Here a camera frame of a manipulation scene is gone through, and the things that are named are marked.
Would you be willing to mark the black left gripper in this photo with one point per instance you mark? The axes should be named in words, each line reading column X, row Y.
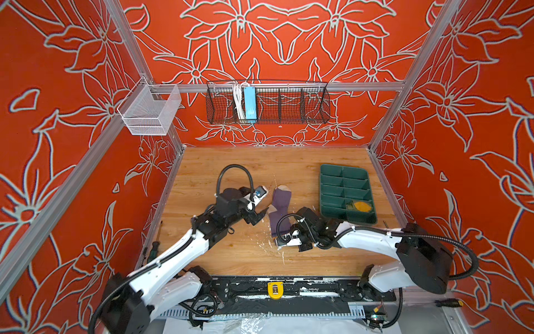
column 254, row 216

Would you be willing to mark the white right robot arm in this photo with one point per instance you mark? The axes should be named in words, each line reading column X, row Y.
column 417, row 259

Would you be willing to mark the light blue box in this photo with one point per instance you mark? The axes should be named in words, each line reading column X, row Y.
column 249, row 94

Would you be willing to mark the purple sock beige toe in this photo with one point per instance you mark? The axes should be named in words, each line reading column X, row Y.
column 279, row 207

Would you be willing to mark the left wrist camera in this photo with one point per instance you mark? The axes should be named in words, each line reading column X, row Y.
column 257, row 196

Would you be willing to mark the green handled screwdriver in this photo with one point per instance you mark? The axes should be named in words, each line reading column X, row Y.
column 154, row 251

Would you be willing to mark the green striped sock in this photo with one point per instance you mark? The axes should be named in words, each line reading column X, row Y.
column 362, row 206

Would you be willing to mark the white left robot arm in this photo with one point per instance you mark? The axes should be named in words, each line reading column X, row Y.
column 129, row 304

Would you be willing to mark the clear plastic wall bin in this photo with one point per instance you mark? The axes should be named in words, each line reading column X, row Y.
column 149, row 111

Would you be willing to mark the green plastic divider tray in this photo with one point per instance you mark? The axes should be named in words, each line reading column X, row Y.
column 339, row 186

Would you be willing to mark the black wire wall basket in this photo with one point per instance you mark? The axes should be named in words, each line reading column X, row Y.
column 278, row 102

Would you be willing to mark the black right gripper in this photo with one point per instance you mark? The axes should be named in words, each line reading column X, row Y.
column 303, row 248

